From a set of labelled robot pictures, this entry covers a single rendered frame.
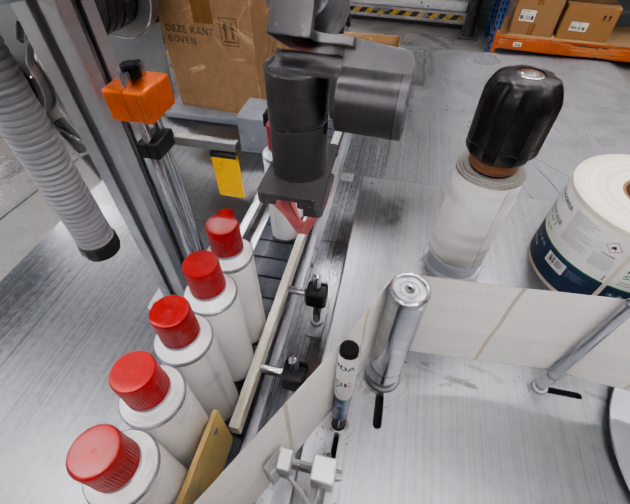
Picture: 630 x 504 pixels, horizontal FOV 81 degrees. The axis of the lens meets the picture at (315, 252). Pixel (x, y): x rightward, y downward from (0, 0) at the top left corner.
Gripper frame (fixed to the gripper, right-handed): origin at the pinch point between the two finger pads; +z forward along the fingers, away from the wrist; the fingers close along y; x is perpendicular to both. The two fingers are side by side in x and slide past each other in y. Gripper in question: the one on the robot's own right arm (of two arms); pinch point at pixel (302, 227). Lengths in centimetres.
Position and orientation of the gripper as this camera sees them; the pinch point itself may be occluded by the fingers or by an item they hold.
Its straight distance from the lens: 46.1
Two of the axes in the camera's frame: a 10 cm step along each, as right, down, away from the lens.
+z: 0.0, 6.6, 7.5
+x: -9.7, -1.7, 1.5
